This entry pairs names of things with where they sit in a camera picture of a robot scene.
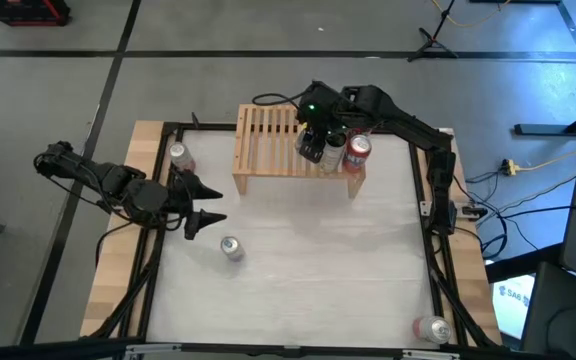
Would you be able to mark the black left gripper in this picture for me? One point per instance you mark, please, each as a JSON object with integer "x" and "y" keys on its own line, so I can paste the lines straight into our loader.
{"x": 175, "y": 202}

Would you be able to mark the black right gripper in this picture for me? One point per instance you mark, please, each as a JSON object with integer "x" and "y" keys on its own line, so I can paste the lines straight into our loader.
{"x": 323, "y": 117}

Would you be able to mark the white Celsius can black lid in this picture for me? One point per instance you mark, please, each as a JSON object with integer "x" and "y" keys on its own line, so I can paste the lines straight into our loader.
{"x": 332, "y": 157}

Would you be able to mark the orange-red Fanta can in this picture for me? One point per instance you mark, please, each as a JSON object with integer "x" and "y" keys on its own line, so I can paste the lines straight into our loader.
{"x": 357, "y": 155}

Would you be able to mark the white and red beverage can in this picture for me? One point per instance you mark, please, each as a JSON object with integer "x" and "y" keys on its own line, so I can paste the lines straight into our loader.
{"x": 183, "y": 157}

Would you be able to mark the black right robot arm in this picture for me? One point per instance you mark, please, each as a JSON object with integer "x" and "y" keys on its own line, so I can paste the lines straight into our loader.
{"x": 408, "y": 127}

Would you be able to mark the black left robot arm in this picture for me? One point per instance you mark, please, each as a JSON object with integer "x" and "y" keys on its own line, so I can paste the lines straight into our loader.
{"x": 98, "y": 175}

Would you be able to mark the light wooden slatted shelf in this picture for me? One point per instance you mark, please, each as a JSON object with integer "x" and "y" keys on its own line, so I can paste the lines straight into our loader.
{"x": 268, "y": 145}

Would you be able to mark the pink silver beverage can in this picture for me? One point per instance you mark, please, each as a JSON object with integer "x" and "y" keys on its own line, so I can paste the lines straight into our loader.
{"x": 435, "y": 330}

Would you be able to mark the black tripod stand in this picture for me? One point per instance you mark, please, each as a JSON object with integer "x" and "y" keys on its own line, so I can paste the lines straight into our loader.
{"x": 432, "y": 42}

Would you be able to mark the black power adapter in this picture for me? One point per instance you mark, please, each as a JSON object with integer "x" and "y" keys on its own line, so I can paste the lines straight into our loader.
{"x": 470, "y": 211}

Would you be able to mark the black desk leg base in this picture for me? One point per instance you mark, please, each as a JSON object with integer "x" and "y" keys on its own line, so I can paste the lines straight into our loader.
{"x": 558, "y": 130}

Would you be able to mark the white printed sign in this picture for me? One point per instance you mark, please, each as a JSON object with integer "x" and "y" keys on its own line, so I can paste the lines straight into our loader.
{"x": 510, "y": 305}

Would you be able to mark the black and red crate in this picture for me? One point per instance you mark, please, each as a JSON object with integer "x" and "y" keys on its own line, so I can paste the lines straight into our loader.
{"x": 23, "y": 15}

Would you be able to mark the dark grey chair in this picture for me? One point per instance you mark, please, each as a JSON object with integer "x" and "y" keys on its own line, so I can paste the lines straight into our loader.
{"x": 568, "y": 320}

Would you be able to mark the black metal table frame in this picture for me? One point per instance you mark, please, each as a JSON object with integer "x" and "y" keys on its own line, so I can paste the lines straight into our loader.
{"x": 208, "y": 126}

